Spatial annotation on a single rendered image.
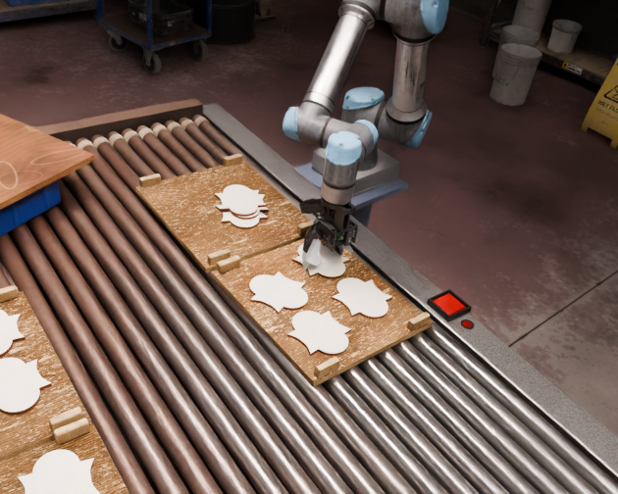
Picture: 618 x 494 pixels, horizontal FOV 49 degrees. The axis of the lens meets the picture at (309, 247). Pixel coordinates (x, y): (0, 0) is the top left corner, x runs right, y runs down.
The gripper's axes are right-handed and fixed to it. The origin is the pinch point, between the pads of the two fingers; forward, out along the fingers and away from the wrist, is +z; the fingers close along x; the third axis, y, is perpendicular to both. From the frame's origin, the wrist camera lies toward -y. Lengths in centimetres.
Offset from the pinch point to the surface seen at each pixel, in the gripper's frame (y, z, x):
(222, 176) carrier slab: -46.4, 1.1, -0.9
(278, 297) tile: 6.2, 0.1, -17.5
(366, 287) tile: 14.1, 0.1, 3.0
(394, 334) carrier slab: 29.1, 0.9, -1.3
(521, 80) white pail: -163, 76, 317
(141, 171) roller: -63, 3, -18
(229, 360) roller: 14.7, 3.2, -35.8
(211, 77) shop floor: -293, 96, 141
